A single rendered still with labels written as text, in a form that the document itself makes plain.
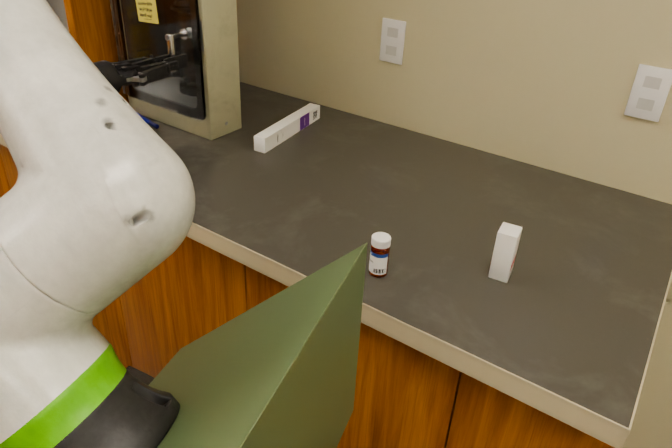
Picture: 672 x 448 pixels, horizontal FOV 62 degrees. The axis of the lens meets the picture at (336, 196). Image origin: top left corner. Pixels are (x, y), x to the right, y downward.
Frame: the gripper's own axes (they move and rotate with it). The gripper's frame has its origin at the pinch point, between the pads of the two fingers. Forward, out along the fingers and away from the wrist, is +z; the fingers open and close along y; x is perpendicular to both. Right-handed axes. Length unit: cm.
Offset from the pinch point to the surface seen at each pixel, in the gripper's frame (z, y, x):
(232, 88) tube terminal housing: 14.0, -5.3, 8.7
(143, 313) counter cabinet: -21, -6, 58
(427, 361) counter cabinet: -21, -81, 29
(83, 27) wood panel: -0.9, 31.8, -2.9
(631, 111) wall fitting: 48, -92, 3
